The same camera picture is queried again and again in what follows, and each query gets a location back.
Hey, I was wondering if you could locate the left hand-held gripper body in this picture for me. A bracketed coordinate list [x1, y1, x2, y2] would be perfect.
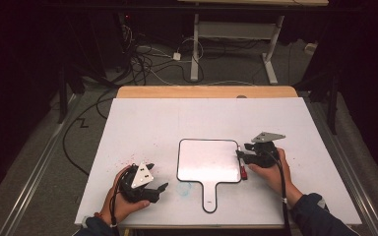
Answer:
[119, 161, 160, 204]

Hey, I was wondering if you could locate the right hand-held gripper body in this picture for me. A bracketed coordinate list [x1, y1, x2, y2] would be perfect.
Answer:
[251, 131, 286, 169]

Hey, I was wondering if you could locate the white marker with red cap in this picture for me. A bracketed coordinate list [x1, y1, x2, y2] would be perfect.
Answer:
[236, 147, 248, 181]

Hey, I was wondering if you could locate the white paddle whiteboard black rim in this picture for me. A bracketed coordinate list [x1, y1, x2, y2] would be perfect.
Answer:
[176, 138, 243, 214]

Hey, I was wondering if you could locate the person's right hand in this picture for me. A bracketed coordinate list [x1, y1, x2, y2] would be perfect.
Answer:
[248, 147, 304, 208]

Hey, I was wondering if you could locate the person's left hand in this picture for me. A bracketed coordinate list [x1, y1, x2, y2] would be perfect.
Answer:
[99, 165, 151, 225]

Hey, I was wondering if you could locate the red wrist band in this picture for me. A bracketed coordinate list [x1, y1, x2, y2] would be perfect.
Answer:
[94, 211, 112, 227]

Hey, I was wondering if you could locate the large white table sheet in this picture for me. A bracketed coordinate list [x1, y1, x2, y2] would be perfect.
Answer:
[74, 97, 363, 228]

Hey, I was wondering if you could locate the wooden table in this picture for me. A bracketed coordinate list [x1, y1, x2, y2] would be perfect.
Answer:
[115, 86, 299, 99]

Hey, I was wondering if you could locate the black stand leg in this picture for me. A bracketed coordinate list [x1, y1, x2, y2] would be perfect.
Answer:
[326, 70, 340, 136]
[56, 62, 71, 125]

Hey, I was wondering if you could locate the white power strip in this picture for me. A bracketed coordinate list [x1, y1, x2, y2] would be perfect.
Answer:
[303, 41, 319, 56]

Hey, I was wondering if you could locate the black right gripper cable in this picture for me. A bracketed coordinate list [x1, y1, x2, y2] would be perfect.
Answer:
[267, 148, 293, 236]

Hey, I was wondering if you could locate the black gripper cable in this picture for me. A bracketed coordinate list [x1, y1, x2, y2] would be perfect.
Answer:
[267, 148, 293, 236]
[109, 170, 129, 236]

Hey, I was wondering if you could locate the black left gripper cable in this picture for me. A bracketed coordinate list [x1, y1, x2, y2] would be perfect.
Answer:
[109, 170, 129, 236]

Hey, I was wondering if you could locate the aluminium floor rail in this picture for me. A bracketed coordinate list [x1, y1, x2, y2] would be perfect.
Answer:
[0, 93, 81, 236]
[307, 97, 378, 236]

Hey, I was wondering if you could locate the long black floor cable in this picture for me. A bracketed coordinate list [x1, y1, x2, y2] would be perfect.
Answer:
[61, 88, 119, 177]

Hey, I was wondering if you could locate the tangle of floor cables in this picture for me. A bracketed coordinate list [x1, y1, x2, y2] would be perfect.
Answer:
[119, 23, 206, 87]

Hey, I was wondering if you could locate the white desk frame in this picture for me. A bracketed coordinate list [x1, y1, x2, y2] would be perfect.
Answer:
[176, 0, 330, 86]

